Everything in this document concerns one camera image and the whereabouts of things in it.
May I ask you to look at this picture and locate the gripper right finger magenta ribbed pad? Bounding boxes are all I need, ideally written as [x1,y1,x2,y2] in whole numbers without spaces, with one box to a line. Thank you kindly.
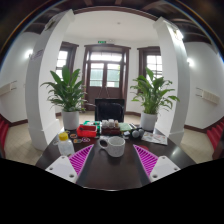
[134,145,180,182]

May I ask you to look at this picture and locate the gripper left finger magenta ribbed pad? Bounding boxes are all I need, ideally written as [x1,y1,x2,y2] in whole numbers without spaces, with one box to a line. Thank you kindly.
[46,145,94,183]

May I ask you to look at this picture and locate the clear bottle with yellow cap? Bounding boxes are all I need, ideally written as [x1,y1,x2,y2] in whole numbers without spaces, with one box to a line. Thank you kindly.
[58,132,75,156]

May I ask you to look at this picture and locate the printed paper sheet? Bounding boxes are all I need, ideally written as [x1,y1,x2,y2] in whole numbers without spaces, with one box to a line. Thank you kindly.
[142,132,168,145]

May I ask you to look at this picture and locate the black round microphone objects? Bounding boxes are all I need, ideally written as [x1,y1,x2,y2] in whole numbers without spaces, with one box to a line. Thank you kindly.
[131,129,144,138]

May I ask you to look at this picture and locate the red plastic box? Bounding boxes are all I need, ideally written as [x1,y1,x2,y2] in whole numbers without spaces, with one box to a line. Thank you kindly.
[76,125,97,138]

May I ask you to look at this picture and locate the speckled grey ceramic mug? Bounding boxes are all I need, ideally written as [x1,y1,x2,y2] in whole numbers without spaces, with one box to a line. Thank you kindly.
[99,136,125,158]

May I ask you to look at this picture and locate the green flat box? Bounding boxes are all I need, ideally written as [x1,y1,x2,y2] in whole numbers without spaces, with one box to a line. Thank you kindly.
[119,123,132,131]

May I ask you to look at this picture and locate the tray of small jars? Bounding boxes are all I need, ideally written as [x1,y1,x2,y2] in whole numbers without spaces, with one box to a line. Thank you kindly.
[101,119,121,136]

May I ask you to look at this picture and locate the black chair back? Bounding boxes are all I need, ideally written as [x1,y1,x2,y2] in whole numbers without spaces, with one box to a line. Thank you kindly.
[95,98,125,122]

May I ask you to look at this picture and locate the left potted green plant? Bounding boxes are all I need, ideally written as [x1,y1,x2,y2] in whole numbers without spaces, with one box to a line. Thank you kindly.
[42,66,86,130]

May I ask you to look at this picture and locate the potted green plant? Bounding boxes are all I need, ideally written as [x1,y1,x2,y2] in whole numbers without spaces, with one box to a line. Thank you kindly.
[131,68,179,131]
[42,66,86,130]

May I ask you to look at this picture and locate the right potted green plant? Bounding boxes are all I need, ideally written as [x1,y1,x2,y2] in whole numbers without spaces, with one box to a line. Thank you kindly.
[131,68,179,131]

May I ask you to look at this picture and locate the dark wooden double door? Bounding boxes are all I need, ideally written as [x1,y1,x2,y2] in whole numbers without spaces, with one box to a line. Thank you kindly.
[83,44,130,104]

